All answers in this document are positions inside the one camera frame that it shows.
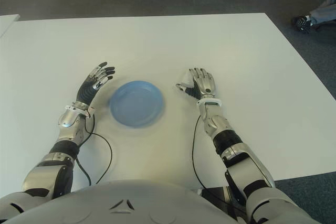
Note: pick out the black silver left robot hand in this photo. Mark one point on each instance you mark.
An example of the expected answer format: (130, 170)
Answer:
(86, 93)

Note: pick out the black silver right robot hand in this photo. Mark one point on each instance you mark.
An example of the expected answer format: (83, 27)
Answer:
(206, 85)

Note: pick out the white charger block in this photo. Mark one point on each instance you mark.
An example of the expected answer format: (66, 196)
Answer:
(187, 79)

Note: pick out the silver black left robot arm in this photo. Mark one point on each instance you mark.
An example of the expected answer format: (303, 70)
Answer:
(44, 174)

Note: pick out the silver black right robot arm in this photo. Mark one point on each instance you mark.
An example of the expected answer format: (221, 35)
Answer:
(244, 161)

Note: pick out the blue round plate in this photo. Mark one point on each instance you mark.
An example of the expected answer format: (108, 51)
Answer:
(136, 104)

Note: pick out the white side table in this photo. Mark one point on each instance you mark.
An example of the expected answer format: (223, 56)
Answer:
(6, 23)

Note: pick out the black wheeled object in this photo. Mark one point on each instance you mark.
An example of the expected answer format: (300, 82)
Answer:
(302, 24)

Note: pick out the grey robot torso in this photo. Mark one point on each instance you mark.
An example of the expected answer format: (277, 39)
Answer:
(131, 203)

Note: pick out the grey trouser leg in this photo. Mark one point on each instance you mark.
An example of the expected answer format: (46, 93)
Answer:
(324, 14)

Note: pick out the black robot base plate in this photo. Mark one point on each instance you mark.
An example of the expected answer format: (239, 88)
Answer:
(215, 197)

